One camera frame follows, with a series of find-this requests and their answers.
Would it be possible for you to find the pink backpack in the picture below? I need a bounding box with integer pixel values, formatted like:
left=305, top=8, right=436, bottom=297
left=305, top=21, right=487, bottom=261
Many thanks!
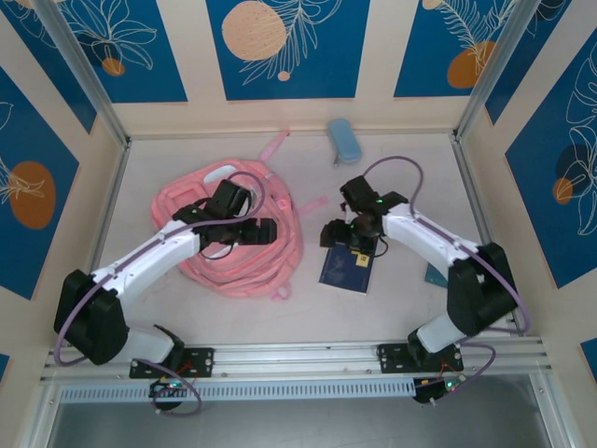
left=151, top=130, right=330, bottom=300

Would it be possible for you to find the light blue pencil case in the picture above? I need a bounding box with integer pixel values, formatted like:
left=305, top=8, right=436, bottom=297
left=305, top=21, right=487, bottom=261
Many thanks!
left=326, top=118, right=363, bottom=168

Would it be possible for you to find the teal book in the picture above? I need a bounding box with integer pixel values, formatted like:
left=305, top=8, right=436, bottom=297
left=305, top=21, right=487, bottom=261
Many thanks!
left=423, top=263, right=450, bottom=287

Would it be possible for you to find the grey metal base panel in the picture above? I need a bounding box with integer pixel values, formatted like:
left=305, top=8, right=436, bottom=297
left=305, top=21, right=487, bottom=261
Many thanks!
left=46, top=372, right=554, bottom=448

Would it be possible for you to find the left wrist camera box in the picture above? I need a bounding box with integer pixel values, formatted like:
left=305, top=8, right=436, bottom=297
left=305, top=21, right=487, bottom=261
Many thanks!
left=206, top=178, right=251, bottom=217

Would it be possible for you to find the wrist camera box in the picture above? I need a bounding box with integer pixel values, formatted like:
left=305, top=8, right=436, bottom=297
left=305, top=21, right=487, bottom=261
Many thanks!
left=206, top=178, right=251, bottom=217
left=339, top=175, right=380, bottom=210

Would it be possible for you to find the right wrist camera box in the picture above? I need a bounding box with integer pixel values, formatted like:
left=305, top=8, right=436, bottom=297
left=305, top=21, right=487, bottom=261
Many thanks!
left=339, top=175, right=380, bottom=210

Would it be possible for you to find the aluminium table side rail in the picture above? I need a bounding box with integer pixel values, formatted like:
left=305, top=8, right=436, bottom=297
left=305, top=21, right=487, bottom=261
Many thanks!
left=450, top=134, right=521, bottom=337
left=68, top=139, right=132, bottom=347

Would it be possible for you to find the aluminium mounting rail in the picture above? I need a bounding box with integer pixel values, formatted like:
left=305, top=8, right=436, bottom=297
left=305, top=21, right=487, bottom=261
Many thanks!
left=39, top=336, right=554, bottom=383

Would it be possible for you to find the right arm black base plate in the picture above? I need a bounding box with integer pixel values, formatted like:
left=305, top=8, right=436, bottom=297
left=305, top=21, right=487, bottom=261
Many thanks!
left=376, top=343, right=465, bottom=374

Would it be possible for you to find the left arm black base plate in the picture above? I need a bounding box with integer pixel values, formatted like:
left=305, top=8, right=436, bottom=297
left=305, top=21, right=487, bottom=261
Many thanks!
left=129, top=347, right=215, bottom=379

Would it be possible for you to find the white slotted cable duct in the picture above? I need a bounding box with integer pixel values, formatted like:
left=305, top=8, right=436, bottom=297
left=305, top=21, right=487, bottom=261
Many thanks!
left=58, top=376, right=417, bottom=404

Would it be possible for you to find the blue floral wall panel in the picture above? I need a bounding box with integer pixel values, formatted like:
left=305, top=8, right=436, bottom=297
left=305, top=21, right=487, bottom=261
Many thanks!
left=484, top=0, right=574, bottom=126
left=58, top=0, right=188, bottom=105
left=394, top=0, right=519, bottom=99
left=0, top=67, right=81, bottom=301
left=505, top=44, right=597, bottom=290
left=206, top=0, right=372, bottom=102
left=0, top=0, right=98, bottom=135

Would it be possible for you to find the aluminium frame post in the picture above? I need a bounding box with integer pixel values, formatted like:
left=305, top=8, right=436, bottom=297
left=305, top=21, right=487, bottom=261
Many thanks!
left=454, top=0, right=535, bottom=141
left=33, top=0, right=131, bottom=147

